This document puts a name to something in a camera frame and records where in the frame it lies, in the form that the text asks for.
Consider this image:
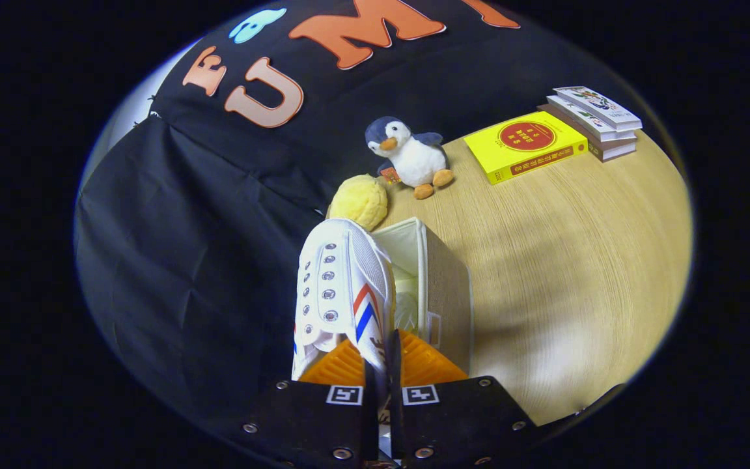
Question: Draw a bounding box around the black backdrop cloth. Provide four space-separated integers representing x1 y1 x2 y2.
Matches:
74 0 662 450

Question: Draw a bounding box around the beige fabric storage box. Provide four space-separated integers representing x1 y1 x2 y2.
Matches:
372 217 475 377

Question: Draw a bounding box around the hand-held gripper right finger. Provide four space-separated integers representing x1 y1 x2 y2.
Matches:
388 329 538 469

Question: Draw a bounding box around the white illustrated book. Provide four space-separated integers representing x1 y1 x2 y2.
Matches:
553 86 644 132
546 95 637 143

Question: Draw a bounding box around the yellow book with red circle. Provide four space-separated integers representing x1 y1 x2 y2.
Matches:
464 111 589 186

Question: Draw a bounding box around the penguin plush toy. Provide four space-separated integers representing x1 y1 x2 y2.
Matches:
365 116 455 200

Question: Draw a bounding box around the yellow plush ball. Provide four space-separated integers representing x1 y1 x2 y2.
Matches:
328 175 389 232

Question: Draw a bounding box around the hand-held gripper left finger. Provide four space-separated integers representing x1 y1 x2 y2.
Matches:
238 335 379 469

